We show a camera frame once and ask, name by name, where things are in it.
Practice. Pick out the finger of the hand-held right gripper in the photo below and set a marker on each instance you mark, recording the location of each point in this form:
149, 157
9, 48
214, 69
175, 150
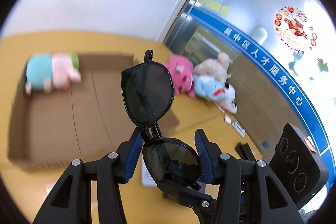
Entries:
183, 197

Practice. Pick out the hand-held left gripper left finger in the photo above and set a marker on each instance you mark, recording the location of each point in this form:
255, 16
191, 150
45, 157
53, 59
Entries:
134, 153

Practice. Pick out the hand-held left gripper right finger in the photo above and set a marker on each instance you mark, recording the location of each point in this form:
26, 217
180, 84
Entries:
202, 153

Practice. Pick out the black sunglasses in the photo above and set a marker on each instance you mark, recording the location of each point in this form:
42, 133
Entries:
147, 92

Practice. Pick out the shallow cardboard box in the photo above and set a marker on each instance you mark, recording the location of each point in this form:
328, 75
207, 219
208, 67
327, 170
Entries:
65, 121

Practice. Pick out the black product box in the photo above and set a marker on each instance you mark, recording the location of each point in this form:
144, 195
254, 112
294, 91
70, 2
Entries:
294, 161

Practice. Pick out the yellow wooden desktop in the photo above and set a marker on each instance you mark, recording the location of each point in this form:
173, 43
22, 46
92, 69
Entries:
204, 121

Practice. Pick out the white phone stand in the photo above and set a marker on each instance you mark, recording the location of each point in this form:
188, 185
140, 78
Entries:
147, 174

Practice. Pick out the small white earbud case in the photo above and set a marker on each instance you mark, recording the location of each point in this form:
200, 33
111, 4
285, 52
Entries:
227, 119

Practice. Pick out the white dog plush toy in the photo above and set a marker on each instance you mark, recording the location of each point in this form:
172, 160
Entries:
231, 98

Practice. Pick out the light blue elephant plush toy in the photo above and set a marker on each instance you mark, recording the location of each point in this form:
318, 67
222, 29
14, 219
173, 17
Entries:
207, 87

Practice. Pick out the magenta bear plush toy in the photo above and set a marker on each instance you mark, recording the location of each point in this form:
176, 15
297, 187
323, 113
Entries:
181, 71

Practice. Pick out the beige fluffy plush toy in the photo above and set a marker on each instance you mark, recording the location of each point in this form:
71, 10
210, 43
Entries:
210, 67

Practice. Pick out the blue banner strip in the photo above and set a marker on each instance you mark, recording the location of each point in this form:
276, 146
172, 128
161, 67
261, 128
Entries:
262, 61

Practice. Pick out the pink pig plush toy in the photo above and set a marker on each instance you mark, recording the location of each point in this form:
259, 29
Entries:
60, 69

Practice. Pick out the yellow sticky note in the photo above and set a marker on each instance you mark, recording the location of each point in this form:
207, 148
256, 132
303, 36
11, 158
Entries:
202, 1
213, 5
225, 10

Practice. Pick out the red round window sticker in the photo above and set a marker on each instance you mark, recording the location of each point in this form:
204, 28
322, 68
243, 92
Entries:
295, 27

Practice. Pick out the metal door frame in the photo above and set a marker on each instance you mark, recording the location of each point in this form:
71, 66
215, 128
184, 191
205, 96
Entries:
189, 1

